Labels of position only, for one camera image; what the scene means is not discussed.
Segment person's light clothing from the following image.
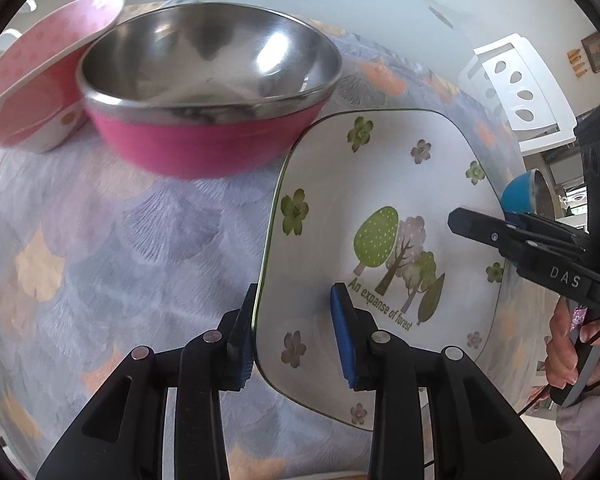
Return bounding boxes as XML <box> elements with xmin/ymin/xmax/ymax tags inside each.
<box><xmin>522</xmin><ymin>345</ymin><xmax>600</xmax><ymax>480</ymax></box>

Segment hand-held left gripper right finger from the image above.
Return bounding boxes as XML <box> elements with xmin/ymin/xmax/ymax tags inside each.
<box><xmin>330</xmin><ymin>282</ymin><xmax>563</xmax><ymax>480</ymax></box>

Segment pink polka dot bowl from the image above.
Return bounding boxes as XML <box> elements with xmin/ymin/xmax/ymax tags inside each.
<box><xmin>0</xmin><ymin>0</ymin><xmax>126</xmax><ymax>153</ymax></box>

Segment small framed picture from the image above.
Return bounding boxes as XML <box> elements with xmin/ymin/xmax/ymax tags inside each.
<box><xmin>580</xmin><ymin>32</ymin><xmax>600</xmax><ymax>75</ymax></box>

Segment white forest print plate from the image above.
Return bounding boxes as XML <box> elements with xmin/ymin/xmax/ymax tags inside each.
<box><xmin>251</xmin><ymin>109</ymin><xmax>523</xmax><ymax>428</ymax></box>

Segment orange wall ornaments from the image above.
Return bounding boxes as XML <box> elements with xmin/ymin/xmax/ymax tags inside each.
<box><xmin>566</xmin><ymin>49</ymin><xmax>588</xmax><ymax>78</ymax></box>

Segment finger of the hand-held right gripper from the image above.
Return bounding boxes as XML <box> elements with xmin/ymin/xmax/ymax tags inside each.
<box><xmin>447</xmin><ymin>206</ymin><xmax>536</xmax><ymax>271</ymax></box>
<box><xmin>502</xmin><ymin>211</ymin><xmax>589</xmax><ymax>248</ymax></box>

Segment leaf print tablecloth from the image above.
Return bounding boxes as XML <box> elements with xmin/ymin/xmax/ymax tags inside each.
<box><xmin>0</xmin><ymin>0</ymin><xmax>546</xmax><ymax>480</ymax></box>

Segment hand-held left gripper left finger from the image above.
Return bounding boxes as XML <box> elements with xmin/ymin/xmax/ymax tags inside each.
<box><xmin>35</xmin><ymin>282</ymin><xmax>258</xmax><ymax>480</ymax></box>

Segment blue steel bowl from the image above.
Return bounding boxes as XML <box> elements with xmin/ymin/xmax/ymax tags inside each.
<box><xmin>500</xmin><ymin>169</ymin><xmax>553</xmax><ymax>226</ymax></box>

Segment pink steel bowl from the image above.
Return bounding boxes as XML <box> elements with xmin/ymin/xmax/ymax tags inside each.
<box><xmin>77</xmin><ymin>2</ymin><xmax>343</xmax><ymax>180</ymax></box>

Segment person's right hand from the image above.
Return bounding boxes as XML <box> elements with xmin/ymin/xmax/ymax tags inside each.
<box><xmin>545</xmin><ymin>304</ymin><xmax>600</xmax><ymax>401</ymax></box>

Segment black cable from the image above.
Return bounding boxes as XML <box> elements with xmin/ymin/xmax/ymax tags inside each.
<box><xmin>517</xmin><ymin>310</ymin><xmax>600</xmax><ymax>416</ymax></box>

